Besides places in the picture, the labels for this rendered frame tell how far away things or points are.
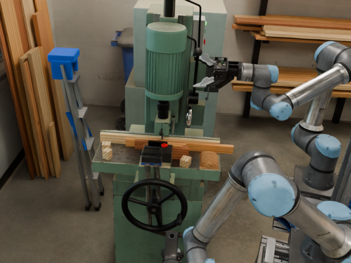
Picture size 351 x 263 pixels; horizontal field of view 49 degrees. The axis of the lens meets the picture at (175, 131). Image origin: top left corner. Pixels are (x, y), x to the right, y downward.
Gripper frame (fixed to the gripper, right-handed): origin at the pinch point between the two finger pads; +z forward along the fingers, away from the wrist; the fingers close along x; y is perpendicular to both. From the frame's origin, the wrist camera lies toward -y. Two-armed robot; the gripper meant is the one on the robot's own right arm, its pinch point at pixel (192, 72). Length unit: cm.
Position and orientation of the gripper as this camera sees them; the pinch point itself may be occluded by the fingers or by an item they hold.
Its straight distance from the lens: 165.5
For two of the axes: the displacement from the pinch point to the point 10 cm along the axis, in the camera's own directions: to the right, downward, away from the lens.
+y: 0.1, -4.3, -9.0
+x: -0.7, 9.0, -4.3
